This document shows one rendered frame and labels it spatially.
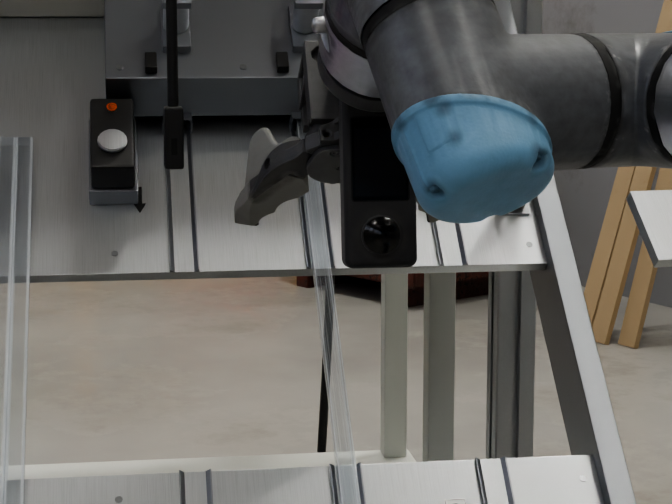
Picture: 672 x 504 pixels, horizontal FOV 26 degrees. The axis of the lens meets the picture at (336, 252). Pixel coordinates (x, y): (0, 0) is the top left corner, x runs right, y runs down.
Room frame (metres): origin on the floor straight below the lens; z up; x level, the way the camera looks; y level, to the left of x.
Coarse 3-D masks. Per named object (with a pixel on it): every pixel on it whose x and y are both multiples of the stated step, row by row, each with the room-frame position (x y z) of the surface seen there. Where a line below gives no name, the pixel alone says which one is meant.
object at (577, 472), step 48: (48, 480) 1.00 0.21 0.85; (96, 480) 1.01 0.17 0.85; (144, 480) 1.01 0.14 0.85; (192, 480) 1.02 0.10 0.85; (240, 480) 1.02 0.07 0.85; (288, 480) 1.02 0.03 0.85; (336, 480) 1.03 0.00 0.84; (384, 480) 1.03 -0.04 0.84; (432, 480) 1.04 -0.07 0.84; (480, 480) 1.04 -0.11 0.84; (528, 480) 1.04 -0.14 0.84; (576, 480) 1.05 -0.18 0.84
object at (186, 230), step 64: (0, 64) 1.29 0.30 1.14; (64, 64) 1.30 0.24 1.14; (0, 128) 1.24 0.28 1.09; (64, 128) 1.24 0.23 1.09; (192, 128) 1.26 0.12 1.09; (256, 128) 1.27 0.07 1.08; (64, 192) 1.19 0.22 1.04; (192, 192) 1.21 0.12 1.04; (64, 256) 1.15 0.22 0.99; (128, 256) 1.15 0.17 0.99; (192, 256) 1.16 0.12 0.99; (256, 256) 1.17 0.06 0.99; (448, 256) 1.19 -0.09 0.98; (512, 256) 1.19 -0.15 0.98
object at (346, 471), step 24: (312, 192) 1.21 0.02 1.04; (312, 216) 1.19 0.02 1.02; (312, 240) 1.17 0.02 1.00; (312, 264) 1.16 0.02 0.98; (336, 312) 1.12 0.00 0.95; (336, 336) 1.10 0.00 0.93; (336, 360) 1.09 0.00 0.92; (336, 384) 1.07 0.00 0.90; (336, 408) 1.06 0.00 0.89; (336, 432) 1.04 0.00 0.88; (336, 456) 1.03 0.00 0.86
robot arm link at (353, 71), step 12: (324, 12) 0.87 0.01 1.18; (312, 24) 0.87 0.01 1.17; (324, 24) 0.87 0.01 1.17; (324, 36) 0.88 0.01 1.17; (324, 48) 0.88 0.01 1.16; (336, 48) 0.86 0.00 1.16; (324, 60) 0.89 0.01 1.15; (336, 60) 0.87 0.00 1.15; (348, 60) 0.86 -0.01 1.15; (360, 60) 0.85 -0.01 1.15; (336, 72) 0.88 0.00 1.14; (348, 72) 0.87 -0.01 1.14; (360, 72) 0.86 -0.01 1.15; (348, 84) 0.88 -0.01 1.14; (360, 84) 0.87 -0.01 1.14; (372, 84) 0.87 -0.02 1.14; (372, 96) 0.88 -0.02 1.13
